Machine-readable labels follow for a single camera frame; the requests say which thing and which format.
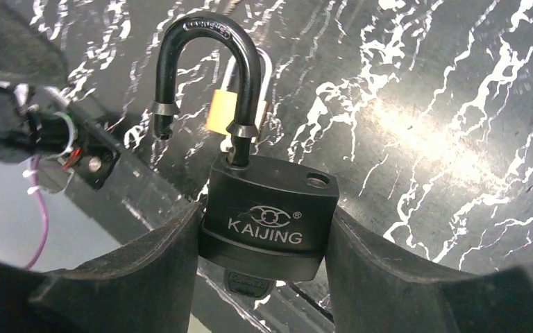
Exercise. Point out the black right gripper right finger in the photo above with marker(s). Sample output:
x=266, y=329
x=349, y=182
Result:
x=377, y=286

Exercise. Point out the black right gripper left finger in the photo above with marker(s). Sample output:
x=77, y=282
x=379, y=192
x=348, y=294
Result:
x=146, y=285

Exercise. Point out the black Kaijing padlock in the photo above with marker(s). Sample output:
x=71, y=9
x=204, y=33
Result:
x=264, y=217

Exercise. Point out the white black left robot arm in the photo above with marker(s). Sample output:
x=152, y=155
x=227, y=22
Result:
x=35, y=124

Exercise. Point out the large brass padlock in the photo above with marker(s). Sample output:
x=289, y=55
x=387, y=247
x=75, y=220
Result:
x=222, y=108

